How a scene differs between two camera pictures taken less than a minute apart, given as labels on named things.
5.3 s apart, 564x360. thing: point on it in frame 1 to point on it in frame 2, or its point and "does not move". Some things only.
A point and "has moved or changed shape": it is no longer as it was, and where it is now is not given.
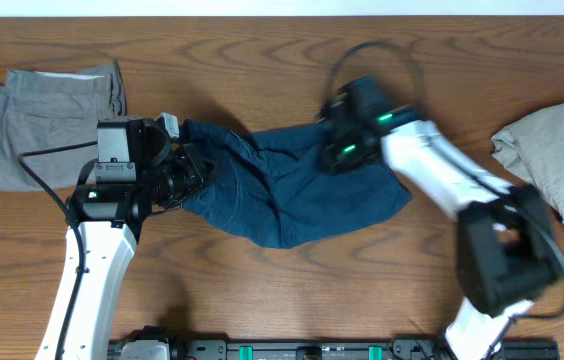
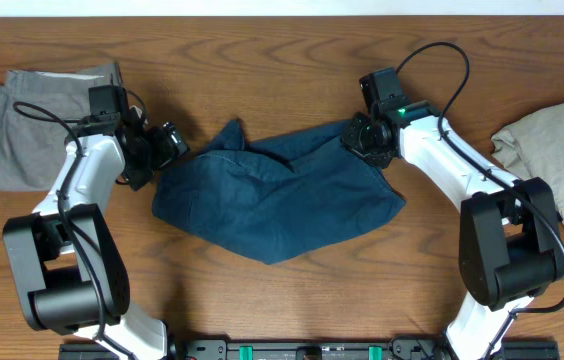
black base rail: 166,345 does not move
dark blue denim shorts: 276,186 has moved or changed shape
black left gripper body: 176,179 to 155,149
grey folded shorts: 33,111 does not move
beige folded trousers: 559,152 does not move
